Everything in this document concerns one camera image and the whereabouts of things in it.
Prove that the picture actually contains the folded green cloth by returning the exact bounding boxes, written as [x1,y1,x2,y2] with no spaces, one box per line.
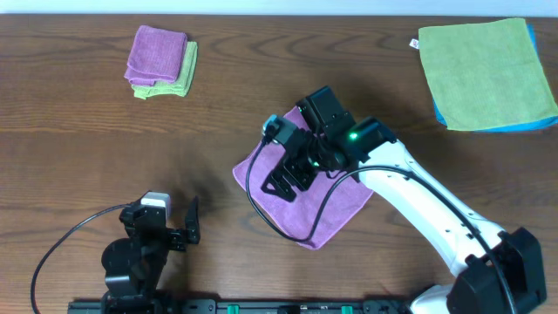
[132,42,198,99]

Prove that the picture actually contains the folded purple cloth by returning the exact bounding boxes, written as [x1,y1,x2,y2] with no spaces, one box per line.
[124,25,187,86]

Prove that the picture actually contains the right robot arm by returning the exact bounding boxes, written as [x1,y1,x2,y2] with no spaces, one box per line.
[262,87,547,313]

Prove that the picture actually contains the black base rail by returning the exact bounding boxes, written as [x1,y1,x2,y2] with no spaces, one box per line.
[66,299,411,314]

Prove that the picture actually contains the left black cable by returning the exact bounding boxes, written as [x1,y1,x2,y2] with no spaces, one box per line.
[30,203,132,314]

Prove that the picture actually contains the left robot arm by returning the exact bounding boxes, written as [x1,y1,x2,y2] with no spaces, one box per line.
[100,192,201,314]

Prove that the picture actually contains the flat green cloth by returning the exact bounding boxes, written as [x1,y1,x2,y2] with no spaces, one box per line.
[418,17,557,132]

